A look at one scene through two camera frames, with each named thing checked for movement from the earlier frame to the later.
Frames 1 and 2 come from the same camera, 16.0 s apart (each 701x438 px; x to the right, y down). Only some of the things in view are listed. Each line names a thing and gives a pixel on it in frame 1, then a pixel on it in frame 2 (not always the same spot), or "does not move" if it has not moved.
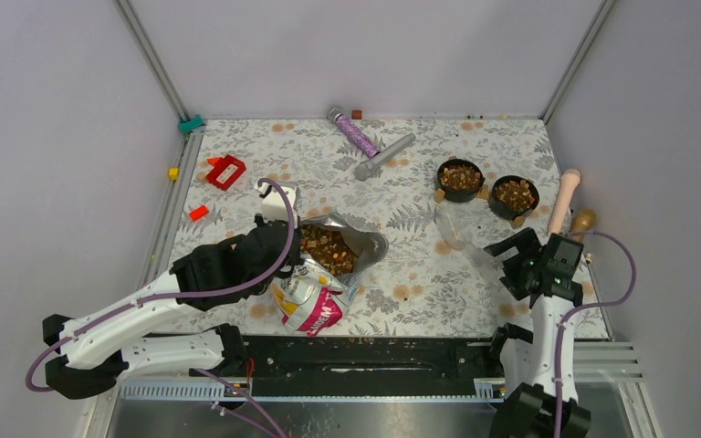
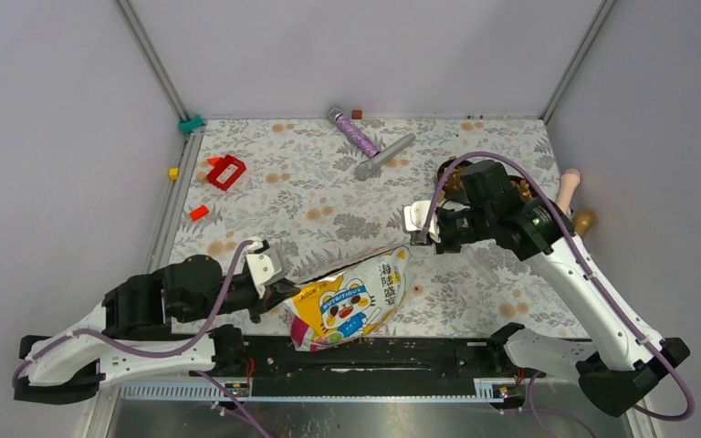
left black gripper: (296, 259) → (274, 294)
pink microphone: (570, 179) does not move
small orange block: (197, 213) does not move
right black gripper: (527, 242) → (445, 245)
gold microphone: (582, 221) does not move
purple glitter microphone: (353, 131) does not move
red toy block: (221, 167) does not move
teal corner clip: (188, 125) does not move
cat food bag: (313, 297) → (341, 306)
